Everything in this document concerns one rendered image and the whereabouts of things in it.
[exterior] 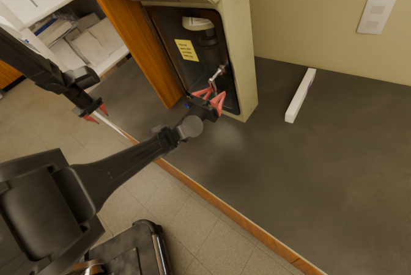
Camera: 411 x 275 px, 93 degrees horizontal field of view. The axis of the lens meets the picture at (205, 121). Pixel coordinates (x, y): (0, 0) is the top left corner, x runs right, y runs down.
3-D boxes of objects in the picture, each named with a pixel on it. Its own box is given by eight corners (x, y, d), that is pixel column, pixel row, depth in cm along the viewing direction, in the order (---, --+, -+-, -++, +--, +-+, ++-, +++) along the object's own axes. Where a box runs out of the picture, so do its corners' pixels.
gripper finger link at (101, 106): (115, 114, 81) (100, 98, 73) (102, 127, 78) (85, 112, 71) (107, 109, 84) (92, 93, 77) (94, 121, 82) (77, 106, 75)
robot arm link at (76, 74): (36, 65, 60) (43, 87, 57) (71, 47, 60) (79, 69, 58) (66, 83, 71) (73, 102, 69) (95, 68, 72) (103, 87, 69)
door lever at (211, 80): (227, 90, 67) (221, 88, 69) (222, 68, 60) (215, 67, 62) (218, 101, 65) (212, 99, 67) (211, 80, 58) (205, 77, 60)
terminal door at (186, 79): (185, 93, 92) (142, 4, 62) (241, 115, 76) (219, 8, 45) (184, 94, 92) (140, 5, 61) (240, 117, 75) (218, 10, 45)
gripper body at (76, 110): (103, 99, 75) (90, 85, 69) (81, 119, 71) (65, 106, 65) (96, 95, 78) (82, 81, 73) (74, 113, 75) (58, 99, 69)
